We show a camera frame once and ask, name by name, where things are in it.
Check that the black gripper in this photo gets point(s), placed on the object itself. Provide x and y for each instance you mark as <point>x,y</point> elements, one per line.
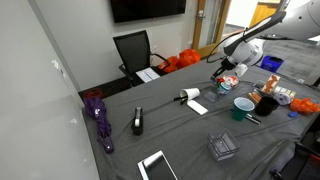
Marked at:
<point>225,65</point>

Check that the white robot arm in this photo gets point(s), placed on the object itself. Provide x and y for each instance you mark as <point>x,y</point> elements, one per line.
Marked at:
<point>245,49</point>

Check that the clear plastic tray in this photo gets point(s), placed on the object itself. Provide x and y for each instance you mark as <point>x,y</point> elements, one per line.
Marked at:
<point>212,95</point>

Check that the white paper cup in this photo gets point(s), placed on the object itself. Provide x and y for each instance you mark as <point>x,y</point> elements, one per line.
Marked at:
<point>189,93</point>

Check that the green plastic cup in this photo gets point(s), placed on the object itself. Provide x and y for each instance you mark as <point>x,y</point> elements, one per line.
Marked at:
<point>242,106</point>

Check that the black markers in white cup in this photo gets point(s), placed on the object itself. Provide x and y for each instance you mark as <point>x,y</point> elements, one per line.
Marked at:
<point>181,99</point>

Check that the black marker beside cup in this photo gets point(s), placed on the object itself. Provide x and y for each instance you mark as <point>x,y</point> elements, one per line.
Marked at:
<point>252,119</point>

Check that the red green gift bow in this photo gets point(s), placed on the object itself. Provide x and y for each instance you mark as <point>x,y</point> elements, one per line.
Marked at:
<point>219,80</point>

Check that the orange plastic bag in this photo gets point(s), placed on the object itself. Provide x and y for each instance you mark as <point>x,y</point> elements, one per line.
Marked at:
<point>184,59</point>

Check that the white rectangular eraser block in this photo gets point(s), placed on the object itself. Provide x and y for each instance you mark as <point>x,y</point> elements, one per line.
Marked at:
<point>197,107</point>

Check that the blue recycling bin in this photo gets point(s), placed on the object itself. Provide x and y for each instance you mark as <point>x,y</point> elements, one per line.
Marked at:
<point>271,63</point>

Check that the orange white card box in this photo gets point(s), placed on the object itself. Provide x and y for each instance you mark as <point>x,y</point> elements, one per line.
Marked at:
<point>270,83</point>

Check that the wooden door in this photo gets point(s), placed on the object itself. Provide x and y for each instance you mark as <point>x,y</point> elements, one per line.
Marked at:
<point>210,19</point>

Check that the black mug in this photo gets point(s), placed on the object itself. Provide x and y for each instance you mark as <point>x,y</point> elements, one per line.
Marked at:
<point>266,106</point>

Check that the grey purple round gadget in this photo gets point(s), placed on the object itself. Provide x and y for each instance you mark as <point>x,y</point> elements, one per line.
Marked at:
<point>282,98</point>

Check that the papers on chair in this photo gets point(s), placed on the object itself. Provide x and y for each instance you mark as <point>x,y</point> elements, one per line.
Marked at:
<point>147,75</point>

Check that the clear plastic box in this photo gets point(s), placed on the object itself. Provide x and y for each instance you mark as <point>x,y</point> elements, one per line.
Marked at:
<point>222,144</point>

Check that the small blue block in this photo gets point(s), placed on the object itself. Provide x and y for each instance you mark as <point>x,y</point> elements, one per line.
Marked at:
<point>293,114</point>

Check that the black office chair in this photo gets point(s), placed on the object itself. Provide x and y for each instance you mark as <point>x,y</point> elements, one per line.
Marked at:
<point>135,53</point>

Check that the orange crumpled cloth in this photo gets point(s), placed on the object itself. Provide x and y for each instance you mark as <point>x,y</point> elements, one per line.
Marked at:
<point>304,106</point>

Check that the black white stapler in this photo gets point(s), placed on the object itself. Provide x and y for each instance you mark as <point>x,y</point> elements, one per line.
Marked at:
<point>137,123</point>

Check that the purple folded umbrella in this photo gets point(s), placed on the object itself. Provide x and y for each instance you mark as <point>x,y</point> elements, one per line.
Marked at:
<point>96,109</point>

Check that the wall mounted black television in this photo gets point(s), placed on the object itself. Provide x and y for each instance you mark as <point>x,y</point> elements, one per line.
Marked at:
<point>131,10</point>

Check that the tablet with white frame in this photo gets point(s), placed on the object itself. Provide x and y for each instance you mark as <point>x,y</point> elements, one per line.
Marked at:
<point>156,167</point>

